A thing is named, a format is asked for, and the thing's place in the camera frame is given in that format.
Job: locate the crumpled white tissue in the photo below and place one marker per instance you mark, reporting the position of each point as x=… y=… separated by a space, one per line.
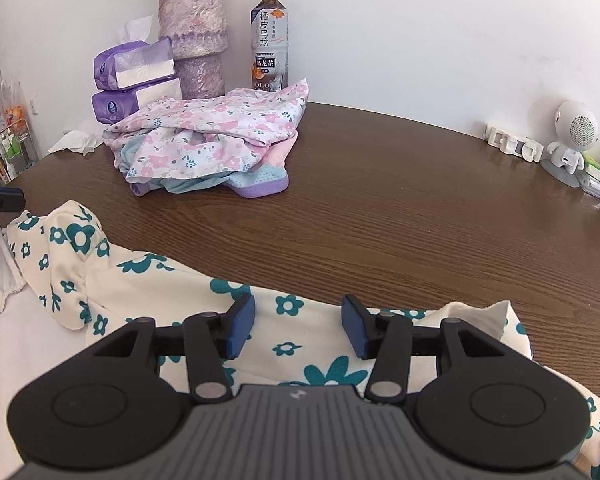
x=77 y=142

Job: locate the white plastic clips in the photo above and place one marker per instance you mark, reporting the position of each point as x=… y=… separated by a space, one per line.
x=512 y=142

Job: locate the cream dress with teal flowers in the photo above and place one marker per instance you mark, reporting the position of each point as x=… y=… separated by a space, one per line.
x=305 y=330

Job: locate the plastic tea bottle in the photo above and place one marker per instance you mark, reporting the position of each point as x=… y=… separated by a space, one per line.
x=270 y=40

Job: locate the white robot-shaped speaker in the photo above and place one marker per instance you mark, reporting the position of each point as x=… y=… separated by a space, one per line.
x=575 y=127

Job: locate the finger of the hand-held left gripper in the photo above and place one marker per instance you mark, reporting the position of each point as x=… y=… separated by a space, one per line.
x=5 y=199

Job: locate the pink floral garment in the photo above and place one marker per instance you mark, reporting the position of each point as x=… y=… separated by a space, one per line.
x=220 y=120

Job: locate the purple tissue pack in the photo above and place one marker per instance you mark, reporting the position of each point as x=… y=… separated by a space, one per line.
x=110 y=67
x=112 y=107

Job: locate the green white small box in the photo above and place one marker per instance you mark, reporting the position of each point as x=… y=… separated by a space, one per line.
x=597 y=167

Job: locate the small green white boxes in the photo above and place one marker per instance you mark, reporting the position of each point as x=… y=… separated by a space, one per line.
x=592 y=187

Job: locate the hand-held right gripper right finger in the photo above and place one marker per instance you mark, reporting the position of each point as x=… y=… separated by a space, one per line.
x=356 y=327

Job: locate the purple textured vase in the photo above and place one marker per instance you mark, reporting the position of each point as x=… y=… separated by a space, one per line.
x=195 y=35

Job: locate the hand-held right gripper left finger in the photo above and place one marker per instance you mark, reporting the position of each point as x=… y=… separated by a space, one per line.
x=241 y=325

